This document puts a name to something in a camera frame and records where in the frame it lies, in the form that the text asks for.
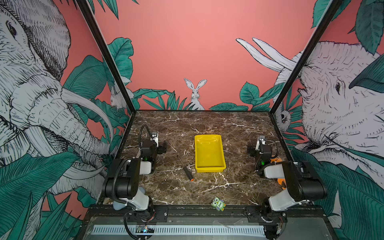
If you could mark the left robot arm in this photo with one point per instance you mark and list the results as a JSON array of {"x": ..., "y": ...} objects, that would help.
[{"x": 122, "y": 182}]

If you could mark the orange object behind right arm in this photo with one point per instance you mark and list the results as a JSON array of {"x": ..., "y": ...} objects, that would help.
[{"x": 281, "y": 182}]

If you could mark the black front rail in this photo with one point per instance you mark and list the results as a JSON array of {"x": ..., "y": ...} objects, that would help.
[{"x": 164, "y": 213}]

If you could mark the black frame post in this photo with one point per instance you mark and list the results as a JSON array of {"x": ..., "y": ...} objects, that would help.
[
  {"x": 325, "y": 20},
  {"x": 97, "y": 34}
]

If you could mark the white slotted cable duct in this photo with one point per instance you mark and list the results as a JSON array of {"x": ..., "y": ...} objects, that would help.
[{"x": 162, "y": 230}]

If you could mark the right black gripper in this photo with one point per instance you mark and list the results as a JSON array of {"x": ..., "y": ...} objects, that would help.
[{"x": 252, "y": 150}]

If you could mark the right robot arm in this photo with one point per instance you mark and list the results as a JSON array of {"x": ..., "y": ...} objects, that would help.
[{"x": 303, "y": 184}]

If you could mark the right black frame post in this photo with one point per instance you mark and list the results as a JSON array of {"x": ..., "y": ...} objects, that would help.
[{"x": 325, "y": 20}]

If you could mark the green owl toy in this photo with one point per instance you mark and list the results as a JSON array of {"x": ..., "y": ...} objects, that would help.
[{"x": 218, "y": 204}]

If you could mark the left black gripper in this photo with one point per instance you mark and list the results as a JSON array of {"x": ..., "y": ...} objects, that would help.
[{"x": 160, "y": 149}]

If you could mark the left black frame post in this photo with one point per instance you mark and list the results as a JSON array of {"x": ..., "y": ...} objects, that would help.
[{"x": 97, "y": 34}]

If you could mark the yellow plastic bin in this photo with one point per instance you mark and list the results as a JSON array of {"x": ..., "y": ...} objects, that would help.
[{"x": 209, "y": 154}]

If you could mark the black orange screwdriver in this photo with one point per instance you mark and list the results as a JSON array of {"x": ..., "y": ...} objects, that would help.
[{"x": 186, "y": 170}]

